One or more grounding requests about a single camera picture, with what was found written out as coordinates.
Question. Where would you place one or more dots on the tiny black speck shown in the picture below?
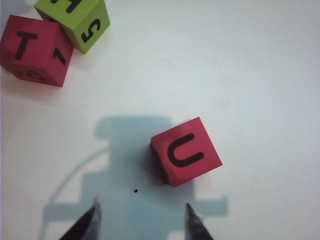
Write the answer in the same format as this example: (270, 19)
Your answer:
(135, 191)

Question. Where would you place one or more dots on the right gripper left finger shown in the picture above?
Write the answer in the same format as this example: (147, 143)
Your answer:
(90, 222)

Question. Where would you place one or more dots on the red cube printed 0 U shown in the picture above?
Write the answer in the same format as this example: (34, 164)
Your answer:
(187, 152)

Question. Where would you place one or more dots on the green cube printed 2 H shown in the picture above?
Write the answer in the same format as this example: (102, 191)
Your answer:
(82, 27)

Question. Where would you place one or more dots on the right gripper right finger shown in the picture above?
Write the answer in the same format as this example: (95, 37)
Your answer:
(195, 227)

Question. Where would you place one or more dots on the red cube printed 1 T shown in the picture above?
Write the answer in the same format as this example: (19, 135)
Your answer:
(32, 50)

